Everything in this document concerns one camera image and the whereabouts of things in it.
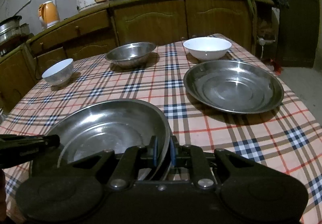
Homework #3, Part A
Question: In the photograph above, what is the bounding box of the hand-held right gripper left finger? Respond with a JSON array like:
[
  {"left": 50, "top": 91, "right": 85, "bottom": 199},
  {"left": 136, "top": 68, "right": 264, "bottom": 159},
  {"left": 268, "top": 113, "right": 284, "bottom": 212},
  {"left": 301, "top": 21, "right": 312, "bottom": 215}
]
[{"left": 58, "top": 136, "right": 159, "bottom": 188}]

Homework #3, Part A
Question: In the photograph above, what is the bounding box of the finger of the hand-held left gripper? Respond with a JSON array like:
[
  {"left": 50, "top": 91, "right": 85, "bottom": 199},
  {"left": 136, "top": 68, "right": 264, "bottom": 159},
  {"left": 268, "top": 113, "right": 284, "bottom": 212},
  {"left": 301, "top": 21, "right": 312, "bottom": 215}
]
[{"left": 41, "top": 135, "right": 61, "bottom": 150}]

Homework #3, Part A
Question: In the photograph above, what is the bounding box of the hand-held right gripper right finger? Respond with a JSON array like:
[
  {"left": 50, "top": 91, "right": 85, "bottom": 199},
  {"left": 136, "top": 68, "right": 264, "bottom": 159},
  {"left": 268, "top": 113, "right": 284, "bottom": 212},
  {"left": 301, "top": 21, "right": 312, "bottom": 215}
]
[{"left": 169, "top": 137, "right": 255, "bottom": 188}]

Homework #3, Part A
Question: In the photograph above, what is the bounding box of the deep steel plate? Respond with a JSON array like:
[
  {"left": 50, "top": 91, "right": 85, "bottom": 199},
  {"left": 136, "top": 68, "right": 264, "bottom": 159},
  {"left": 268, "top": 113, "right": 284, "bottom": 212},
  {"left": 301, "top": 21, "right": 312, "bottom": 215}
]
[{"left": 29, "top": 99, "right": 173, "bottom": 182}]

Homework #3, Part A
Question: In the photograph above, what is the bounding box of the large white bowl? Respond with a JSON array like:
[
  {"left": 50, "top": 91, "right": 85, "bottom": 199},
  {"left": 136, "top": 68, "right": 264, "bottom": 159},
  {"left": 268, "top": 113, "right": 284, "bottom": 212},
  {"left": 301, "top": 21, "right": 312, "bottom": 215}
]
[{"left": 183, "top": 37, "right": 232, "bottom": 61}]

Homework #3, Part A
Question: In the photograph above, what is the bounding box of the small white bowl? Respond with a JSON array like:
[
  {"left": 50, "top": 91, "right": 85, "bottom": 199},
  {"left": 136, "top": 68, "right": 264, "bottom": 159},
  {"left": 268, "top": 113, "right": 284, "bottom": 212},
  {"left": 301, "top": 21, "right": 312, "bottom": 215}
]
[{"left": 42, "top": 58, "right": 74, "bottom": 86}]

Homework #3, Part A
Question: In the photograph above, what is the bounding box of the plaid tablecloth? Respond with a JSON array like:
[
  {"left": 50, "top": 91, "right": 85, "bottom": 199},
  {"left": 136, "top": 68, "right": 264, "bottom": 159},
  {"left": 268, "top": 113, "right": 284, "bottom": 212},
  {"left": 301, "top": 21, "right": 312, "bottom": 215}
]
[{"left": 0, "top": 33, "right": 322, "bottom": 224}]

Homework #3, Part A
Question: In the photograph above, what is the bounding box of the wide steel plate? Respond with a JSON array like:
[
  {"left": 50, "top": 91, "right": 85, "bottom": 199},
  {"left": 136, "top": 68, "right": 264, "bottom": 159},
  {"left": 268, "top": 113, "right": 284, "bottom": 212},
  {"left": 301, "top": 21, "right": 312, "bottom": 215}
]
[{"left": 183, "top": 60, "right": 285, "bottom": 114}]

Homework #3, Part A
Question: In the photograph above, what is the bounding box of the steel bowl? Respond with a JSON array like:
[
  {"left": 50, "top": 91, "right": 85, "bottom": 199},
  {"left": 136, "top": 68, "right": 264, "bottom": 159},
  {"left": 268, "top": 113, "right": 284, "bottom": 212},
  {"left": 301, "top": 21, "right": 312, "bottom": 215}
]
[{"left": 105, "top": 42, "right": 157, "bottom": 69}]

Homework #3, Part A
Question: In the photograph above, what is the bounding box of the steel pot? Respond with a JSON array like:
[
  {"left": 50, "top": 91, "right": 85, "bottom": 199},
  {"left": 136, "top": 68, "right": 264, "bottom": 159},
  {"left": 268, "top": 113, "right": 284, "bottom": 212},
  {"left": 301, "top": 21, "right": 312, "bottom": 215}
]
[{"left": 0, "top": 16, "right": 23, "bottom": 44}]

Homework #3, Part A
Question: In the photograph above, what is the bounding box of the orange electric kettle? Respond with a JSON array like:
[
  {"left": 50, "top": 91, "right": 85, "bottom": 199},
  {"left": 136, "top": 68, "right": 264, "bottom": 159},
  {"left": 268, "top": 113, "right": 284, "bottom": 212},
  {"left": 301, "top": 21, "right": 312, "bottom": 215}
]
[{"left": 38, "top": 1, "right": 61, "bottom": 30}]

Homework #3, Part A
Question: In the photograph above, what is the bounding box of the brown wooden cabinet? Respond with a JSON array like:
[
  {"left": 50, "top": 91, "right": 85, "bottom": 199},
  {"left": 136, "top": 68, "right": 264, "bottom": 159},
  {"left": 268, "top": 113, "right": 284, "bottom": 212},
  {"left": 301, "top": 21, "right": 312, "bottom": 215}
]
[{"left": 0, "top": 0, "right": 276, "bottom": 114}]

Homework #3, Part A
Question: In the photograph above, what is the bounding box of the red bag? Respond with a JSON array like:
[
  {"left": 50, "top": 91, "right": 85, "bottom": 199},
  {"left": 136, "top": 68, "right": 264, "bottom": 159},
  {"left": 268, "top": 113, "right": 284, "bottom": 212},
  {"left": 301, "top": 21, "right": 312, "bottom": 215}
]
[{"left": 273, "top": 60, "right": 284, "bottom": 76}]

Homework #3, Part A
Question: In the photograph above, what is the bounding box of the white plastic bottle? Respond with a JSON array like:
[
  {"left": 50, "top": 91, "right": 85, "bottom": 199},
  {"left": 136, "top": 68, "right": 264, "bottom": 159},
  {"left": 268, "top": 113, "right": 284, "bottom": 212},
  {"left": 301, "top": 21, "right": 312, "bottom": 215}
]
[{"left": 258, "top": 37, "right": 276, "bottom": 46}]

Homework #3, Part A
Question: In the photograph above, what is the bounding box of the dark green door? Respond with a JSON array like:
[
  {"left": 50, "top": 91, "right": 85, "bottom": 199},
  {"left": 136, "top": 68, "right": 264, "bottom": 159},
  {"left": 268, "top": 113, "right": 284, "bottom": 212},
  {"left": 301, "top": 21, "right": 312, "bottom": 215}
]
[{"left": 274, "top": 0, "right": 320, "bottom": 68}]

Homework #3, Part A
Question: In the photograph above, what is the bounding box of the black plastic bag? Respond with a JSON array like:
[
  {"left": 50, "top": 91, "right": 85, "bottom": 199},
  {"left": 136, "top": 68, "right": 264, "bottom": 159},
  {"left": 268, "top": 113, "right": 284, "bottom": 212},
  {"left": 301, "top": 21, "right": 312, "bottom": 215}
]
[{"left": 269, "top": 0, "right": 290, "bottom": 9}]

